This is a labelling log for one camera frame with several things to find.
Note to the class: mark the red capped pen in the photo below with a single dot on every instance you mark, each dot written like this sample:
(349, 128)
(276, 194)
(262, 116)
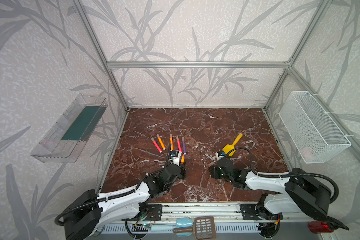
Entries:
(179, 144)

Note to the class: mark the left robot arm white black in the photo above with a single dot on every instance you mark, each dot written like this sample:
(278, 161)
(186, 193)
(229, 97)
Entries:
(91, 211)

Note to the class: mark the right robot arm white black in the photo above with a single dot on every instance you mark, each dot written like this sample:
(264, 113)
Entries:
(293, 192)

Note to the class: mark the yellow toy spatula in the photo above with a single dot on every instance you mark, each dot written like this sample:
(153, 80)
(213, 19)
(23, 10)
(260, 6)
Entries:
(230, 149)

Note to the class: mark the green circuit board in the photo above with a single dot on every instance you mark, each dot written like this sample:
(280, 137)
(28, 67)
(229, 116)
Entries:
(143, 228)

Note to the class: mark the light blue brush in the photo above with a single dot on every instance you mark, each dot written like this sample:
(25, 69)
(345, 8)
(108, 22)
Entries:
(183, 227)

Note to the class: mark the brown slotted spatula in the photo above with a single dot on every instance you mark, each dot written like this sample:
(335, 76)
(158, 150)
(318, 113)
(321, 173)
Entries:
(205, 228)

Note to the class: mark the red black tool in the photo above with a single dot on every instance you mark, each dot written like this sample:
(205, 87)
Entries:
(328, 226)

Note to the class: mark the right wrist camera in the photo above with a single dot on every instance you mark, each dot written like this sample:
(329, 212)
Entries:
(220, 154)

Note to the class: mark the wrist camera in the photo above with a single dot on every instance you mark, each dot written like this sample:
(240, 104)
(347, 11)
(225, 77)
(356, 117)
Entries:
(176, 157)
(220, 154)

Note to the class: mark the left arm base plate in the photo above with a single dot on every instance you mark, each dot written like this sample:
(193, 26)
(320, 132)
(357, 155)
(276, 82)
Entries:
(150, 212)

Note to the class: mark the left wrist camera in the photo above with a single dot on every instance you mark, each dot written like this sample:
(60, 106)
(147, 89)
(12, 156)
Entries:
(176, 157)

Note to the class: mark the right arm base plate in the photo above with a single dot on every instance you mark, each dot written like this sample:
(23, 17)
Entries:
(252, 212)

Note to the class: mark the white wire mesh basket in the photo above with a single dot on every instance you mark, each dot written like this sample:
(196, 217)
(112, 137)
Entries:
(314, 132)

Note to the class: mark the clear plastic wall tray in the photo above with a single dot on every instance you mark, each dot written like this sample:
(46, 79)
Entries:
(67, 138)

